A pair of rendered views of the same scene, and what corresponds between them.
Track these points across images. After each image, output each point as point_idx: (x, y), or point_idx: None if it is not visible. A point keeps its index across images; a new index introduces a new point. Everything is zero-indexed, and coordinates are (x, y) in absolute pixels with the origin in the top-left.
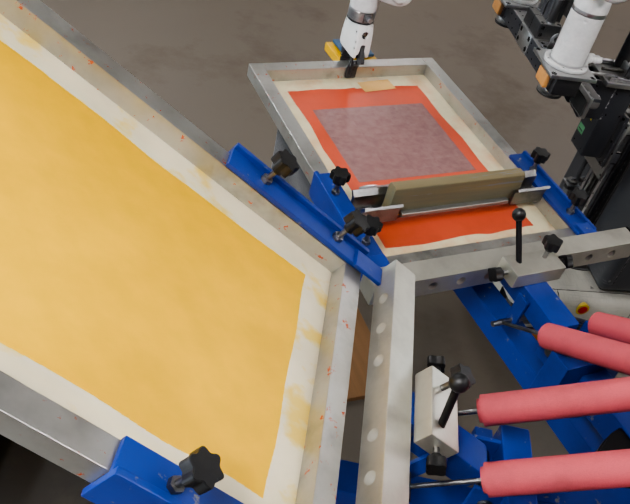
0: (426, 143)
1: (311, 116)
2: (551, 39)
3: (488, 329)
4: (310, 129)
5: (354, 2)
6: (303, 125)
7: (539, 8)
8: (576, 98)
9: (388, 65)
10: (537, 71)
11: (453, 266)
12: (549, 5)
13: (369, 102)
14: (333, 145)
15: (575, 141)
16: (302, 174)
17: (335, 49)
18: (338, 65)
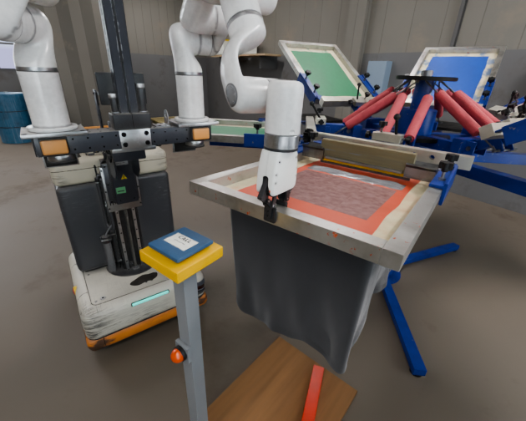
0: (310, 180)
1: (375, 218)
2: (168, 116)
3: None
4: (391, 215)
5: (300, 126)
6: (394, 218)
7: (117, 111)
8: (182, 144)
9: (241, 192)
10: (194, 134)
11: (420, 148)
12: (133, 99)
13: (300, 203)
14: (386, 204)
15: (123, 200)
16: None
17: (192, 259)
18: (290, 210)
